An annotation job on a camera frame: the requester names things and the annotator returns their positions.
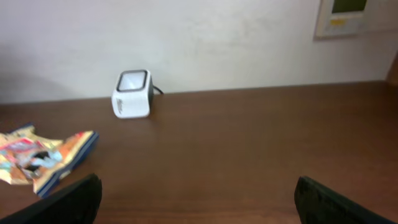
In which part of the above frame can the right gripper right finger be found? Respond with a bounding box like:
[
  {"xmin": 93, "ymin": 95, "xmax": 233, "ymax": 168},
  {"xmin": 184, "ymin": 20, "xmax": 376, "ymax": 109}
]
[{"xmin": 294, "ymin": 176, "xmax": 395, "ymax": 224}]

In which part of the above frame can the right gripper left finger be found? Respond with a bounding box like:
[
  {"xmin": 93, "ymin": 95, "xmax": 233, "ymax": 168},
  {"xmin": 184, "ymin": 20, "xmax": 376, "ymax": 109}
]
[{"xmin": 1, "ymin": 174, "xmax": 102, "ymax": 224}]

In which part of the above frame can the yellow cleaning sheet package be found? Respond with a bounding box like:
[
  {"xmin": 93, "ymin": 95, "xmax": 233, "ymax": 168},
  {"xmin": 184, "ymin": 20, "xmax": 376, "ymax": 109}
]
[{"xmin": 1, "ymin": 123, "xmax": 99, "ymax": 198}]

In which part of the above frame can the white barcode scanner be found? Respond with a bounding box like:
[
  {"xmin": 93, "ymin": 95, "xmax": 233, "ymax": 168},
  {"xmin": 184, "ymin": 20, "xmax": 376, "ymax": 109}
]
[{"xmin": 111, "ymin": 70, "xmax": 154, "ymax": 119}]

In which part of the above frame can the white wall panel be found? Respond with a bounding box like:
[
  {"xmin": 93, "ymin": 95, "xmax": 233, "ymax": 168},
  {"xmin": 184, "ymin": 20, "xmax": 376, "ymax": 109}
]
[{"xmin": 313, "ymin": 0, "xmax": 398, "ymax": 40}]

